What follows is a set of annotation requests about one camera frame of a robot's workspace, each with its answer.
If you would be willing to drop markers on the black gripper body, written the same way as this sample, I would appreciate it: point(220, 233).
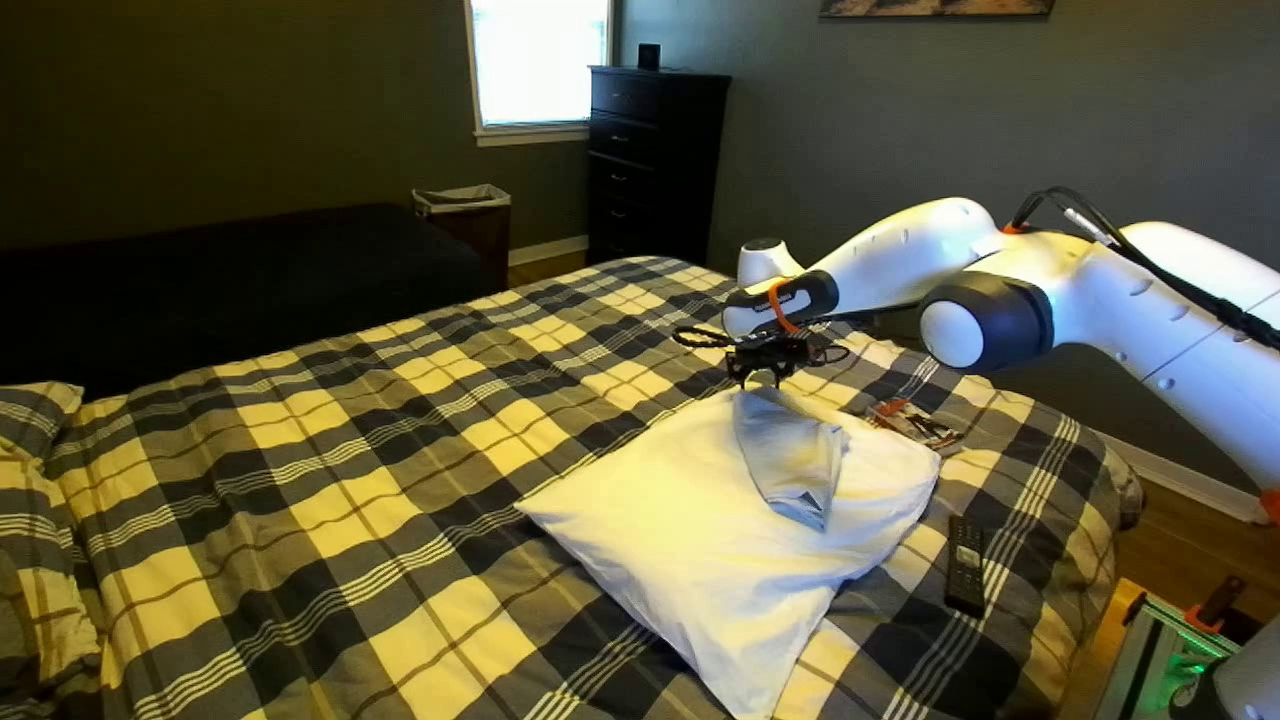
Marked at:
point(777, 357)

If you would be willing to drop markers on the light grey towel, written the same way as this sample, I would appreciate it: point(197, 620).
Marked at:
point(801, 466)

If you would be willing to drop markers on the white rounded robot base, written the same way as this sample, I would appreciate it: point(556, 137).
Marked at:
point(1252, 694)

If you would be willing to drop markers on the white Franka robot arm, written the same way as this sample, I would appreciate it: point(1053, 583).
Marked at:
point(921, 246)

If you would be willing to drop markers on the red printed magazine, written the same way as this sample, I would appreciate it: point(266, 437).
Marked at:
point(921, 424)

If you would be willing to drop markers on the white pillow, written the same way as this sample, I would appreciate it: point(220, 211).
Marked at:
point(693, 573)

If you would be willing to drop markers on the black dresser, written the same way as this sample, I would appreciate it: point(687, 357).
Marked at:
point(656, 163)

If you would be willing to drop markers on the black remote control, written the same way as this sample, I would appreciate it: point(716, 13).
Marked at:
point(968, 567)

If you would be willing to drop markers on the small black box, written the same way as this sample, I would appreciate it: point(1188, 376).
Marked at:
point(648, 57)

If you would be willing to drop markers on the bright window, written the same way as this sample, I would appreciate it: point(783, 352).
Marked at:
point(541, 62)

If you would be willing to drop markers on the plaid bed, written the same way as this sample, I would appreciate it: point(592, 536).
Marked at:
point(333, 466)

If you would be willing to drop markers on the wooden edged robot stand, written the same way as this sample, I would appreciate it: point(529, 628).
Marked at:
point(1167, 667)

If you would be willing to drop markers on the red black clamp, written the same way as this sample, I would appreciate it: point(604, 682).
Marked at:
point(1220, 605)

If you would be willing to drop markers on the black futon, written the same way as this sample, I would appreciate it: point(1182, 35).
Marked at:
point(227, 284)

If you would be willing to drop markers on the small plaid pillow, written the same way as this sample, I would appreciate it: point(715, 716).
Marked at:
point(35, 415)

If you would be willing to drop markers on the large plaid pillow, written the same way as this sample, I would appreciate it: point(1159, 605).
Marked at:
point(40, 573)

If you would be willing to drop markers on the framed wall picture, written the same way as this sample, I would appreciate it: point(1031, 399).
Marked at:
point(932, 4)

